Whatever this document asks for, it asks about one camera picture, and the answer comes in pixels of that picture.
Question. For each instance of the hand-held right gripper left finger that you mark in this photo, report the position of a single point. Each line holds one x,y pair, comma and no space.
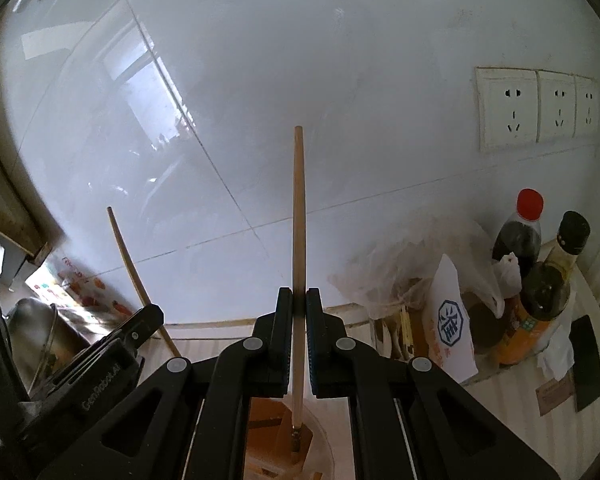
289,332

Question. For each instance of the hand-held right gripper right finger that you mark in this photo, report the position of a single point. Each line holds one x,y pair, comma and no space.
311,332

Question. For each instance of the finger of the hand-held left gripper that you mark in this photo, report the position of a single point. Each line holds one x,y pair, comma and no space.
142,322

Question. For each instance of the bent wooden chopstick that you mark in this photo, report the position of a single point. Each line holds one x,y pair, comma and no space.
130,270

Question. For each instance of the cream round utensil holder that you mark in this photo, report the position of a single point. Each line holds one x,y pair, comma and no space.
325,440

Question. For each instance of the straight wooden chopstick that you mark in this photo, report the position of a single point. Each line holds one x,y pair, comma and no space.
299,210

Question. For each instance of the stainless steel pot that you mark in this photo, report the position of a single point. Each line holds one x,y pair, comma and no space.
35,330

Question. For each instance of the clear crumpled plastic bag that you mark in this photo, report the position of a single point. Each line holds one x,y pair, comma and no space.
395,265

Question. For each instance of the white packet blue hexagon print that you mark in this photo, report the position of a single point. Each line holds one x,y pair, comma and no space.
452,325

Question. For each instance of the black range hood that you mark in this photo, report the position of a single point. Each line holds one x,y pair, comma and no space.
10,210

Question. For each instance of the striped cat print table mat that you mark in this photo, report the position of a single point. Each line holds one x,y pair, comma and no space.
505,410

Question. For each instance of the red cap soy sauce bottle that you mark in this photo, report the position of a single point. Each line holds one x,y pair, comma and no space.
517,240

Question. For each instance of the black cap dark bottle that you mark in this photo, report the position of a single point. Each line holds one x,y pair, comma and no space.
545,290

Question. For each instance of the white crumpled tissue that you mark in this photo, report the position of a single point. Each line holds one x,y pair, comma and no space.
557,355

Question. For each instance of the small brown card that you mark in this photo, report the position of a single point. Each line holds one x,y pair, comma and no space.
555,397

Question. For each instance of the black flat phone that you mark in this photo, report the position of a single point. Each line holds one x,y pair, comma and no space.
587,360

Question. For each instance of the colourful wall stickers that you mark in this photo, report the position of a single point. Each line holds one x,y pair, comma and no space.
80,290

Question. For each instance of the white wall socket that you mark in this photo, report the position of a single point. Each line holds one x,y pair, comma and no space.
586,105
557,107
510,110

